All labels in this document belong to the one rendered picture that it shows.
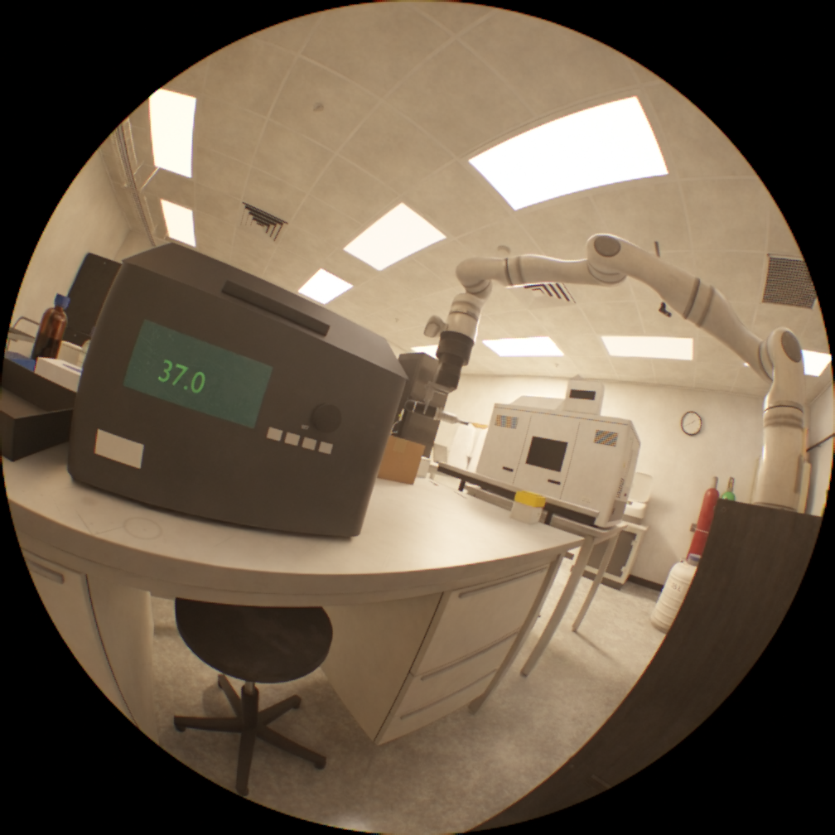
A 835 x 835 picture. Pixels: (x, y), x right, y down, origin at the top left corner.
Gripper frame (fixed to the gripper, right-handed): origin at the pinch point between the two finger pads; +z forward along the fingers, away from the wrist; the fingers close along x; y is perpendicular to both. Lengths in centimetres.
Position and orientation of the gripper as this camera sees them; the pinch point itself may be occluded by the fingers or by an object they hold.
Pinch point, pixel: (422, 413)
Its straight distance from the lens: 60.5
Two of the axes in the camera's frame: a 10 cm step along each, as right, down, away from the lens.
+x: -1.2, 0.5, 9.9
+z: -2.9, 9.5, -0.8
